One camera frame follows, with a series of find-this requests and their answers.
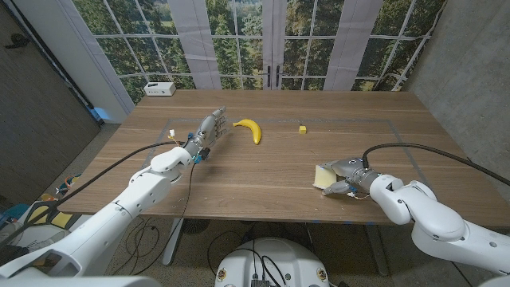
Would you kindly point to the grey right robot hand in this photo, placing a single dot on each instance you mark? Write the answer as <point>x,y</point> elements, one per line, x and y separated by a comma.
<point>352,171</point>

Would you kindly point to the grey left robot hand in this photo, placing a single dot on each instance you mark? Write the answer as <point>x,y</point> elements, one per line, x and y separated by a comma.
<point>207,131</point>

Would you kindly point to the pale yellow sponge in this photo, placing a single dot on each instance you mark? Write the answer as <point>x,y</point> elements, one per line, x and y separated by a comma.
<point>322,178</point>

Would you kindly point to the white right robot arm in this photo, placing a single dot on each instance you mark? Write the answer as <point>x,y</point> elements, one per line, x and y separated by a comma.
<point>430,219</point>

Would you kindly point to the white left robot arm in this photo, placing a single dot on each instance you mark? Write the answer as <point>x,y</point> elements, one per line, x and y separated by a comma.
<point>119,207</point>

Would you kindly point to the yellow banana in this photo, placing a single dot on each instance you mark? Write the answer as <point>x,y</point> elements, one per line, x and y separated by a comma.
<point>253,128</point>

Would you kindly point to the small yellow block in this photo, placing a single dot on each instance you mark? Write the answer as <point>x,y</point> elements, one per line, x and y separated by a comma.
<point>303,129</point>

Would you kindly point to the white power strip box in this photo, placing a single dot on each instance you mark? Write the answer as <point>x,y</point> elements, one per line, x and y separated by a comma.
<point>159,88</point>

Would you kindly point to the grey table leg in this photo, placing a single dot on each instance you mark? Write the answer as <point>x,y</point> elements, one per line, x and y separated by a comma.
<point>173,239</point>
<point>376,249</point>

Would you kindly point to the printed window backdrop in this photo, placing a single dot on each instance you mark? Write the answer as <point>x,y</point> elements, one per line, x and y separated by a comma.
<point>243,40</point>

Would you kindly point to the blue floor object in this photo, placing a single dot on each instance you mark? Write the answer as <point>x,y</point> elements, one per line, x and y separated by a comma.
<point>99,113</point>

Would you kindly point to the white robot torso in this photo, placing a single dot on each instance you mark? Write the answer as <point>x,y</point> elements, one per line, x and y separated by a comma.
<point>275,259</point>

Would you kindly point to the colourful floor toy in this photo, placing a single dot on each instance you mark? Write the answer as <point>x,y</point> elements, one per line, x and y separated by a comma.
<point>67,184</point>

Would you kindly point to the yellow and black floor object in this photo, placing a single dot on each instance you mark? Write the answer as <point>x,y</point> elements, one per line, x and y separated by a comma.
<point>40,215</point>

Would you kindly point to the white sneaker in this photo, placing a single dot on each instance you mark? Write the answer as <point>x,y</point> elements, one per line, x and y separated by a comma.
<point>48,238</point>

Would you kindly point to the black wall hook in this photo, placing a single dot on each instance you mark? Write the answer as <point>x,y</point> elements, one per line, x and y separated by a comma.
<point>18,40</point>

